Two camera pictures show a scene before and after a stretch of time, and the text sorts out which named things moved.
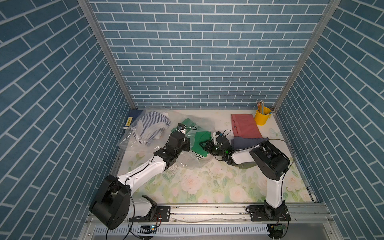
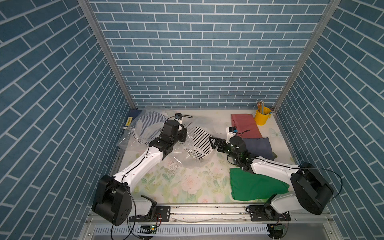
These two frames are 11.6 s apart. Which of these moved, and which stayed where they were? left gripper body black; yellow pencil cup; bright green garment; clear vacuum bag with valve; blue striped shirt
Moved: bright green garment; left gripper body black
Stayed: yellow pencil cup; clear vacuum bag with valve; blue striped shirt
